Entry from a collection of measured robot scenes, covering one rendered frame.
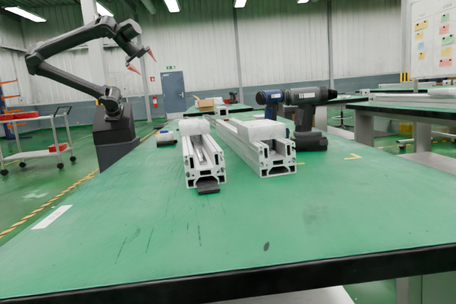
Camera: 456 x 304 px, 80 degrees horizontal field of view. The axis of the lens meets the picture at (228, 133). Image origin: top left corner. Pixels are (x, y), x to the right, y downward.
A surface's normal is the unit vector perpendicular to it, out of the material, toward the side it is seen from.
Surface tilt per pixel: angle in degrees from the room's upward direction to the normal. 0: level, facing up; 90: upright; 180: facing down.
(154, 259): 0
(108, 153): 90
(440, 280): 90
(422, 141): 90
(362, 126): 90
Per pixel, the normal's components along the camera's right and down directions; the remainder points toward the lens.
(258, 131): 0.18, 0.13
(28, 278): -0.09, -0.98
